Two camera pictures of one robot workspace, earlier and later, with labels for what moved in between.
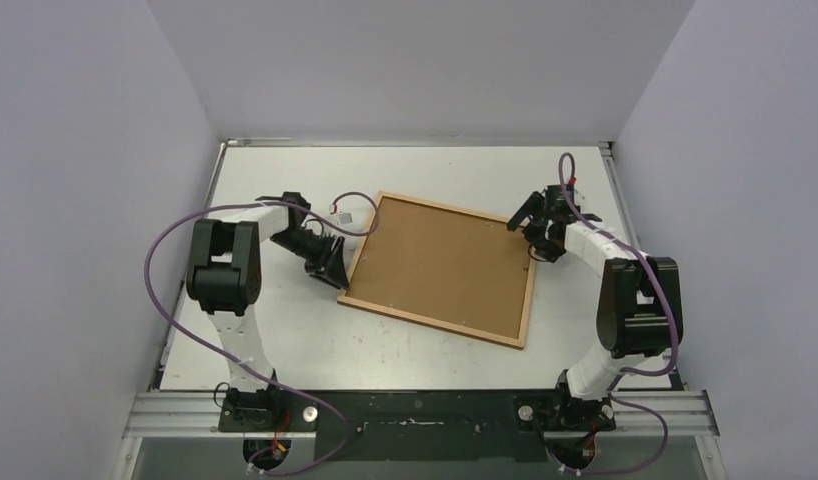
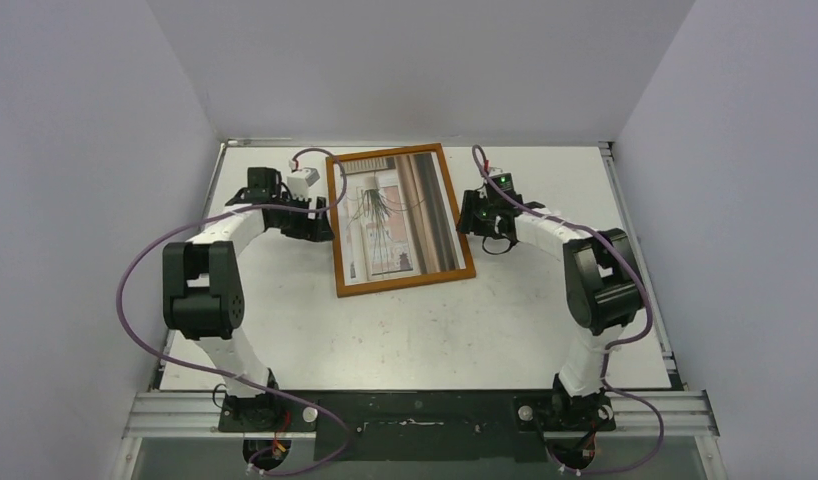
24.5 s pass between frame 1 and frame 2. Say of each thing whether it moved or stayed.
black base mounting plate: stayed
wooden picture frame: moved
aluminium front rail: stayed
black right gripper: moved
